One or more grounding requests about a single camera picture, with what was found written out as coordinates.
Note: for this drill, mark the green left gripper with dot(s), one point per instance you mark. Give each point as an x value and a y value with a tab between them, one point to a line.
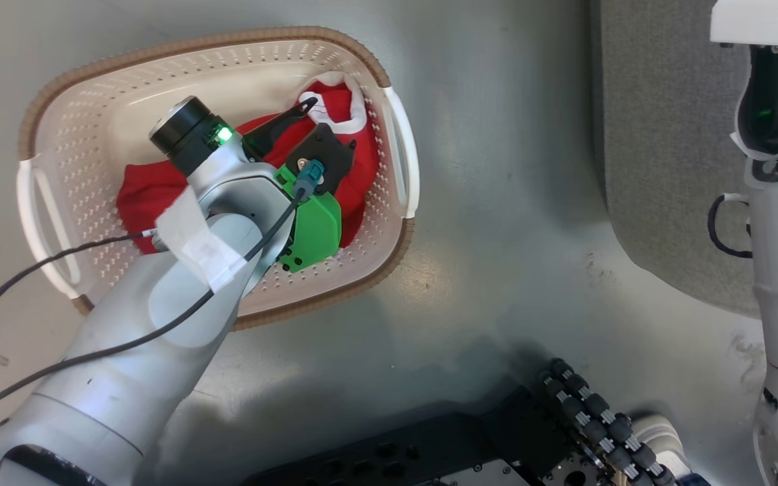
318	229

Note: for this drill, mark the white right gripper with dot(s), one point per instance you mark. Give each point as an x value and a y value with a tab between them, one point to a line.
767	20

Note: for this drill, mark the red and white garment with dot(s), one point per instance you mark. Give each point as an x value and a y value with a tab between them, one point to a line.
355	162

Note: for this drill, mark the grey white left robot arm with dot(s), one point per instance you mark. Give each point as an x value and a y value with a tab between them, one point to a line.
125	378

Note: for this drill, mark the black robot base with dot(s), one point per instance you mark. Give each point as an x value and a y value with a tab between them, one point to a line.
416	452

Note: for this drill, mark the grey fabric sofa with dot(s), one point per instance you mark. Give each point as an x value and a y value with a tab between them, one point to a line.
666	169

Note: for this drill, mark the white tape strip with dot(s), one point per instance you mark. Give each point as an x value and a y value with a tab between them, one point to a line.
200	246

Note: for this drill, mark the cream perforated laundry basket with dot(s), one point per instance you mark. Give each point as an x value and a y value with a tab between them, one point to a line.
125	101

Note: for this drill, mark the black roller omni wheel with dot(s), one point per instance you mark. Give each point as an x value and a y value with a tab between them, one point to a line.
591	412

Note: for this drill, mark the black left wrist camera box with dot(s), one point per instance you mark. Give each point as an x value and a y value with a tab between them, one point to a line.
325	152

